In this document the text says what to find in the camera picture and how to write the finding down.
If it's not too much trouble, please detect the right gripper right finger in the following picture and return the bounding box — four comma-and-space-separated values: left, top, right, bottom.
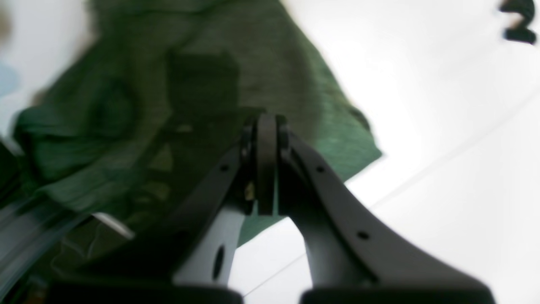
276, 116, 494, 304

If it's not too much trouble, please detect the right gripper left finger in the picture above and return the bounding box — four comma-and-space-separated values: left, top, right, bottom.
44, 114, 278, 304

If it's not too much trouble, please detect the dark green t-shirt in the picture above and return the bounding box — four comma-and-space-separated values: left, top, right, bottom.
13, 0, 382, 232

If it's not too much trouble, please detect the small black clip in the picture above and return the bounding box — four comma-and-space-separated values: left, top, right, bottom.
498, 0, 537, 46

